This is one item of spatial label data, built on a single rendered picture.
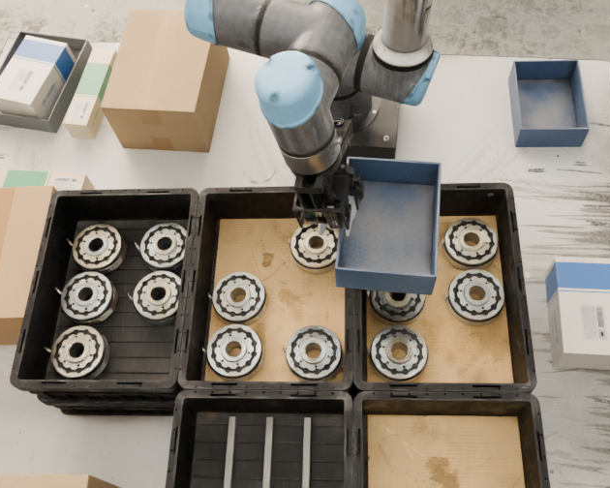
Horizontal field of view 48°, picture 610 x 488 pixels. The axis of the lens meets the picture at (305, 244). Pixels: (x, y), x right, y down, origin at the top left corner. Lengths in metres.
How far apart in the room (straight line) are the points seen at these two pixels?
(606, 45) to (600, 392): 1.72
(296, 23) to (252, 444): 0.74
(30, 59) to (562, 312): 1.38
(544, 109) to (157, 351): 1.05
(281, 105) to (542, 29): 2.22
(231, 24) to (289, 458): 0.74
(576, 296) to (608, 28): 1.72
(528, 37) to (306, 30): 2.09
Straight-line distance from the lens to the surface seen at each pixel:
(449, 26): 2.87
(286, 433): 1.25
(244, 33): 0.87
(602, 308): 1.43
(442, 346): 1.29
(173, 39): 1.71
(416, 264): 1.09
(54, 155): 1.81
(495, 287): 1.32
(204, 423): 1.28
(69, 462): 1.49
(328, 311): 1.31
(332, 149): 0.85
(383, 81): 1.39
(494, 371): 1.29
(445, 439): 1.25
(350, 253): 1.09
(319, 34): 0.83
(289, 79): 0.77
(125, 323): 1.38
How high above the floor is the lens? 2.05
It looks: 63 degrees down
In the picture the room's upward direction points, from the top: 11 degrees counter-clockwise
